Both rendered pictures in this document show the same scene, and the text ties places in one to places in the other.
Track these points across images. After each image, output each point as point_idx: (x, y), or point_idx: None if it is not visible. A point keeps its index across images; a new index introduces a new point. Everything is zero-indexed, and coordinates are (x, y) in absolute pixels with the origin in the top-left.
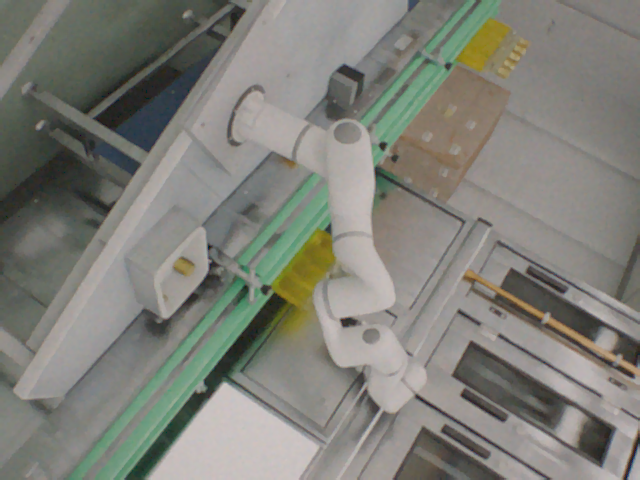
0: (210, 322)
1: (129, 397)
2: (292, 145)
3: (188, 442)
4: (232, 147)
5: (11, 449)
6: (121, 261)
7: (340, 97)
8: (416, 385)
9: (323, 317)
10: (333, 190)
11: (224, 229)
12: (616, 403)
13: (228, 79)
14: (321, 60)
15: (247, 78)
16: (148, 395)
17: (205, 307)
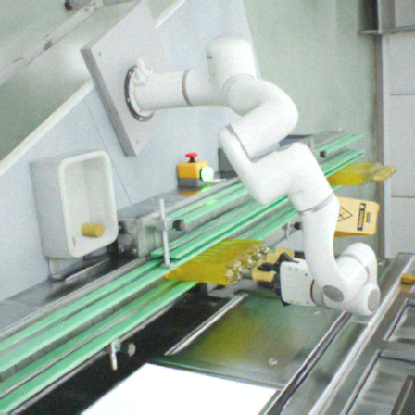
0: (123, 280)
1: (26, 318)
2: (181, 79)
3: (102, 408)
4: (131, 116)
5: None
6: (26, 168)
7: (231, 165)
8: (365, 257)
9: (231, 144)
10: (216, 50)
11: (132, 211)
12: None
13: (119, 33)
14: (206, 119)
15: (137, 53)
16: (50, 320)
17: (117, 269)
